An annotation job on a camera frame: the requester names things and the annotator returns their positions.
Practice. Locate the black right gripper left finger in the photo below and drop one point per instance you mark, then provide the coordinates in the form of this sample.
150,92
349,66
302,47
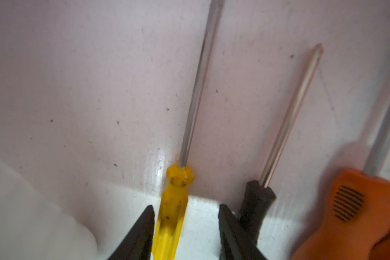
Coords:
137,244

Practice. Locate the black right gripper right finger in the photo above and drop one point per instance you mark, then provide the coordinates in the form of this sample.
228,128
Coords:
235,242

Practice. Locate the white plastic storage box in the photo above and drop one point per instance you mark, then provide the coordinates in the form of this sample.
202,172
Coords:
33,228

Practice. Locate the small black orange screwdriver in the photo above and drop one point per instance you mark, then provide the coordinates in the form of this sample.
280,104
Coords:
357,210

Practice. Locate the yellow flathead screwdriver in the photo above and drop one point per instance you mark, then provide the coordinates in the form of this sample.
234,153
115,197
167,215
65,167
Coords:
175,196

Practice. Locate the orange phillips screwdriver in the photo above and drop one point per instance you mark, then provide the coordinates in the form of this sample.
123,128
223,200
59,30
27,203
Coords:
381,251

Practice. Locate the black thin-shaft screwdriver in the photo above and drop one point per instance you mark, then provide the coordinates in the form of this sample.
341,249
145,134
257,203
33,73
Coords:
259,196

